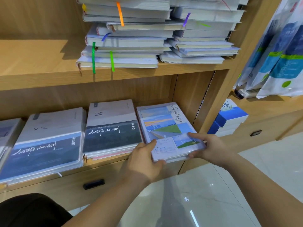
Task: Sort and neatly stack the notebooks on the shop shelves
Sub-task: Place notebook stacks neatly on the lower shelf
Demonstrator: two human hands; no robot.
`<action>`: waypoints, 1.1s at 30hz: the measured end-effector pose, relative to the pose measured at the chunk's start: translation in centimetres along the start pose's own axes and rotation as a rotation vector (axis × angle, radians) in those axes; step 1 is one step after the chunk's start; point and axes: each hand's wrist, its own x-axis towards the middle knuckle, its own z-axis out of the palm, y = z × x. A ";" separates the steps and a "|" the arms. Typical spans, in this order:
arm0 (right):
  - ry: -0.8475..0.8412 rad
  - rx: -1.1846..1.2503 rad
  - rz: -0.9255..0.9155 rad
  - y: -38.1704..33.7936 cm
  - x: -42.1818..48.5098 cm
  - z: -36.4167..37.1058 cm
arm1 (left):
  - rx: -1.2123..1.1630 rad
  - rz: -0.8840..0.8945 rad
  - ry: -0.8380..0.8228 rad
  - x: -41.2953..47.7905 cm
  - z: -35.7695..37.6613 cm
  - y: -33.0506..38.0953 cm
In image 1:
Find person's right hand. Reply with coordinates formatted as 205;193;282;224
188;132;233;168

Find person's left hand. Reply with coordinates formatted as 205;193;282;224
121;139;167;185

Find green field picture notebook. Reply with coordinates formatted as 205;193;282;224
136;102;206;164

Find dark blue script notebook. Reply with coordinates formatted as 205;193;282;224
83;99;144;162

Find blue band script notebook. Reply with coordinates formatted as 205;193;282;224
0;107;87;185

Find pile of small notebooks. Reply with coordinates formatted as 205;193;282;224
76;0;249;70

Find beach picture cover notebook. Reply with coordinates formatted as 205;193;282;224
0;118;24;171

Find wooden shelf unit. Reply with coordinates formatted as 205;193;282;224
0;0;303;211

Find person's right forearm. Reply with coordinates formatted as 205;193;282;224
218;151;303;227

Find person's left forearm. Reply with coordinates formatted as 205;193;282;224
64;172;152;227

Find person's black clothing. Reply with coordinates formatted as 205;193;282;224
0;193;74;227

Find blue white small box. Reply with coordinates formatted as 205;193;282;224
207;98;249;137

